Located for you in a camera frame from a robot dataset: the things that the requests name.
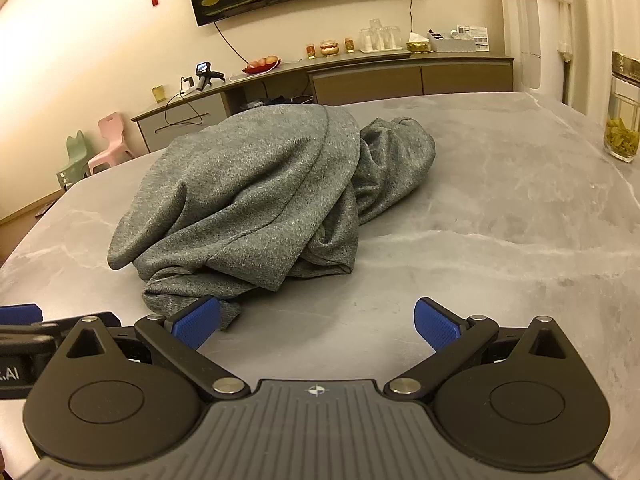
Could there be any green plastic child chair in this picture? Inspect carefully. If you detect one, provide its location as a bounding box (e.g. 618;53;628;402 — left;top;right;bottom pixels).
56;130;93;192

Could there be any black gripper device with screen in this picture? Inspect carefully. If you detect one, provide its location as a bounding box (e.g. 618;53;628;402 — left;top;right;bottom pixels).
195;61;227;92

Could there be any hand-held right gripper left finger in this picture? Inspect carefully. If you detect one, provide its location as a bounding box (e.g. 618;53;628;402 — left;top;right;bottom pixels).
50;296;251;402

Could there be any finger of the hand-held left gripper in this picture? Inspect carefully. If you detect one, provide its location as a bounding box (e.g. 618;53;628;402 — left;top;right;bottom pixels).
0;304;44;326
0;321;63;350

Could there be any red fruit plate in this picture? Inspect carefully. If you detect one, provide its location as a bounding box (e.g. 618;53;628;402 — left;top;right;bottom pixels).
242;55;283;75

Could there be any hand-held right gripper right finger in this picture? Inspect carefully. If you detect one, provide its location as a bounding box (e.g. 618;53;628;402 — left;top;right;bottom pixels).
382;297;581;402

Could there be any pink plastic child chair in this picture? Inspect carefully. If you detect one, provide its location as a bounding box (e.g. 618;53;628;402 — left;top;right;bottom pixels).
87;112;137;173

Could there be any golden tissue box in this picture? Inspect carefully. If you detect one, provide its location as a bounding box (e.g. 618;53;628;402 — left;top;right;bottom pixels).
406;31;433;54

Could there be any black cable on cabinet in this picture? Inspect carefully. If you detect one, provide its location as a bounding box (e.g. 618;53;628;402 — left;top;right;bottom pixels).
155;77;207;134

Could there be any glass tea jar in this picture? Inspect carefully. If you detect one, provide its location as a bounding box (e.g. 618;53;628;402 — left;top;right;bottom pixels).
602;51;640;163

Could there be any white tray with sachets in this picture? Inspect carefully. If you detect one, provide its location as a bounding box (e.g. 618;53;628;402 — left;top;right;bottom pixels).
427;25;490;54

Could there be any group of clear glasses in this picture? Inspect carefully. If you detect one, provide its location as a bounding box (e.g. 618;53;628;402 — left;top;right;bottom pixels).
358;19;404;53

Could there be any black television cable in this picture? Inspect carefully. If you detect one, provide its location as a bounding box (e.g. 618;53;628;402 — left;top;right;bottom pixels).
214;21;303;66

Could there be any long brown sideboard cabinet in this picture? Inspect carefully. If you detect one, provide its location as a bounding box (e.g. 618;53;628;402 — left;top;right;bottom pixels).
131;51;516;153

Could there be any white curtain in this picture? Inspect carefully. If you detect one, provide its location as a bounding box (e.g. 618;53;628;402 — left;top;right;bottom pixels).
495;0;576;106

